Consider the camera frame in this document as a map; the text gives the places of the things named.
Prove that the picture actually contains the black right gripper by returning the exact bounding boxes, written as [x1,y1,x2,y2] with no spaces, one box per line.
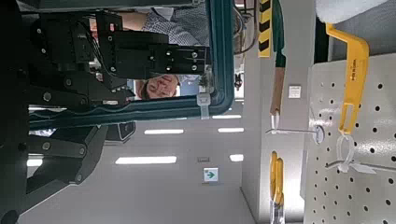
[29,10,210,80]

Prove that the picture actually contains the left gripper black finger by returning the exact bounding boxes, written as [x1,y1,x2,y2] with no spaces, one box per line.
[27,70,136,110]
[26,121,137,203]

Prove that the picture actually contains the teal blue plastic crate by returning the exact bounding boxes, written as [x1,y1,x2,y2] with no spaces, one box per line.
[18,0,235,130]

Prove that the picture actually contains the white zip tie on crate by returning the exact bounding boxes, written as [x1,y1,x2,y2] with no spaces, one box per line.
[195,92,212,120]

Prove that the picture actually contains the person in checkered shirt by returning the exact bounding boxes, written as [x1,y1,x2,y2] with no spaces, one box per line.
[118,5,213,101]

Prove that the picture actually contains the yellow black hazard stripe tape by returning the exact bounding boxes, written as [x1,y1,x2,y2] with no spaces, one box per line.
[257,0,273,59]

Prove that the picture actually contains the green arrow exit sign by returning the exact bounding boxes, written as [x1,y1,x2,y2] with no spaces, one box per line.
[203,167,219,183]

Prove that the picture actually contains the small white label sticker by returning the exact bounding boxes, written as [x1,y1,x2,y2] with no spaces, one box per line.
[288,85,303,100]

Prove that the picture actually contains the white pegboard hook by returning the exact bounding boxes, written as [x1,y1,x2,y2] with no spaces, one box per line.
[325,159,396,175]
[265,124,327,146]

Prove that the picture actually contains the cream perforated pegboard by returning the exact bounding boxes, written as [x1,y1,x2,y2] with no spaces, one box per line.
[302,52,396,224]

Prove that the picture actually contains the black hanging cable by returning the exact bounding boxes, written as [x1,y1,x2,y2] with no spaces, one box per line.
[233,4,260,56]

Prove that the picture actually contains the green trowel with wooden handle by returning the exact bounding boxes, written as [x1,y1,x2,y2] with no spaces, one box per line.
[269,0,288,118]

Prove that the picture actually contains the yellow handled pliers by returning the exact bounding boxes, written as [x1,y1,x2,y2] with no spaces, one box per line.
[269,150,286,206]

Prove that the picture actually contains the yellow handled white paint roller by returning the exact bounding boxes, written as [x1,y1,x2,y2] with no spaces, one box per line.
[315,0,390,135]

